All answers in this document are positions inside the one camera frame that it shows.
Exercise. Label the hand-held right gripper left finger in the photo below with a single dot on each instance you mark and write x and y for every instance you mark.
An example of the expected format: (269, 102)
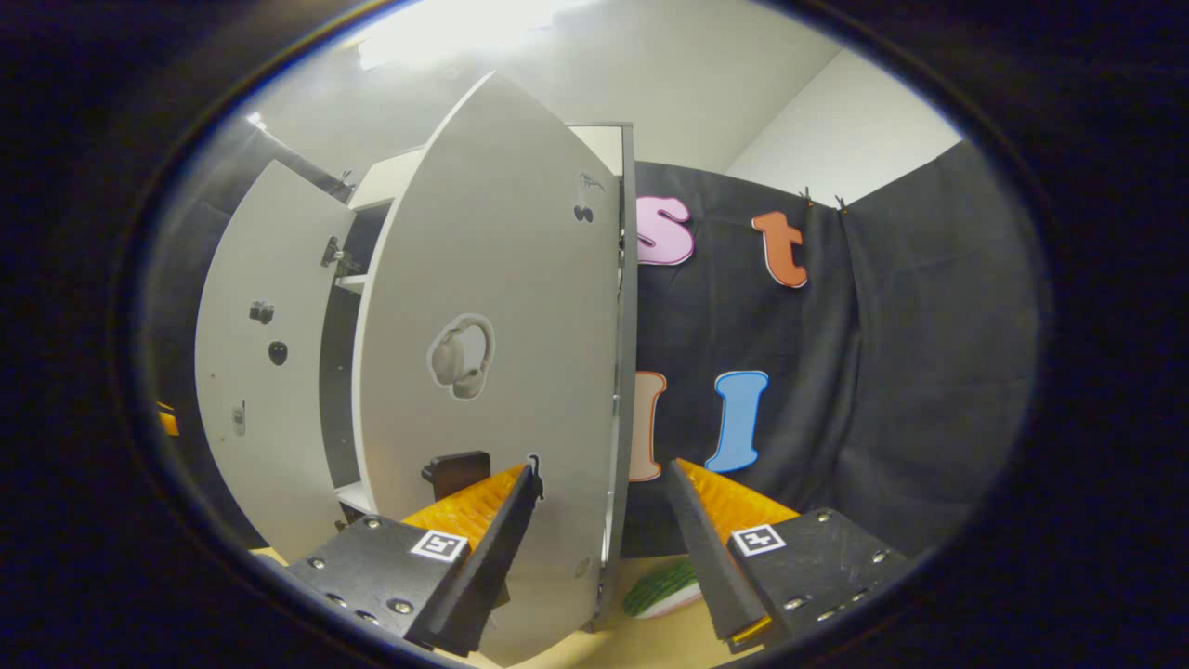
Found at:
(488, 567)

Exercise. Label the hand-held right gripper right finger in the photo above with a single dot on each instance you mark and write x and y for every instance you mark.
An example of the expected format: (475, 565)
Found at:
(711, 557)

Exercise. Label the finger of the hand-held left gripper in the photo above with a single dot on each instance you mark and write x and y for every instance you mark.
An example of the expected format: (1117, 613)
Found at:
(168, 420)

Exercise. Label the white cabinet door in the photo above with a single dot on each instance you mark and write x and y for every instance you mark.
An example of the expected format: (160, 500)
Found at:
(251, 242)
(520, 279)

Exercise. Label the white and grey cabinet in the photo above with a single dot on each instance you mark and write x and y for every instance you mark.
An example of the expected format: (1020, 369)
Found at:
(629, 372)

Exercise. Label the toy watermelon slice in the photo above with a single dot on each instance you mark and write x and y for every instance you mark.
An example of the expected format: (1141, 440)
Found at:
(664, 590)

